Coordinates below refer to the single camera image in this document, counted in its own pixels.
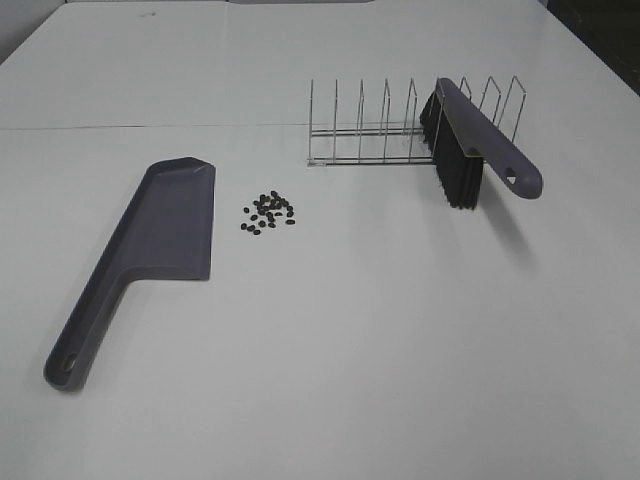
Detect pile of coffee beans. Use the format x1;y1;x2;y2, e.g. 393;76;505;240
239;190;296;236

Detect purple plastic dustpan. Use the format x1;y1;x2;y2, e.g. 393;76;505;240
43;157;216;392

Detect purple brush black bristles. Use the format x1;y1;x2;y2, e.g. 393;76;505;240
420;77;543;210

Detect metal wire rack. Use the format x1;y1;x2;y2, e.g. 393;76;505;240
306;75;527;167

